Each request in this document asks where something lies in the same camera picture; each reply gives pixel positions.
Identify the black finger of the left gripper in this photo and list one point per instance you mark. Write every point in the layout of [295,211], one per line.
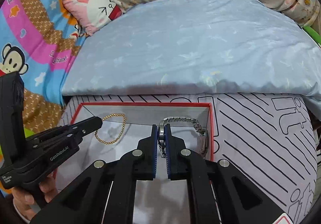
[85,127]

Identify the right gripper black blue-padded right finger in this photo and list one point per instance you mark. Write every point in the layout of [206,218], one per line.
[218,192]

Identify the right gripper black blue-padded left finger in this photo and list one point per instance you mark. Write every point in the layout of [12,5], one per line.
[104,192]

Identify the silver metal wristwatch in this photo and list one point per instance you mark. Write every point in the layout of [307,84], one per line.
[188,129]

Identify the person's left hand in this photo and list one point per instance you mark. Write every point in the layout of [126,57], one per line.
[23,200]

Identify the red cardboard box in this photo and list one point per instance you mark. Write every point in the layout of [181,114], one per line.
[124,124]

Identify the grey striped bed sheet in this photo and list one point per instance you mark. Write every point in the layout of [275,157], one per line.
[268,137]

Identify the colourful monkey cartoon blanket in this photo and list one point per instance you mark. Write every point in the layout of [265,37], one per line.
[40,39]

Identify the pink rabbit cushion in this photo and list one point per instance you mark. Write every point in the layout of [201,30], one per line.
[92,15]

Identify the light blue pillow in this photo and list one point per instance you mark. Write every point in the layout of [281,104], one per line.
[197,46]

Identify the green plastic chair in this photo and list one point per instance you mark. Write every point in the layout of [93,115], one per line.
[313,34]

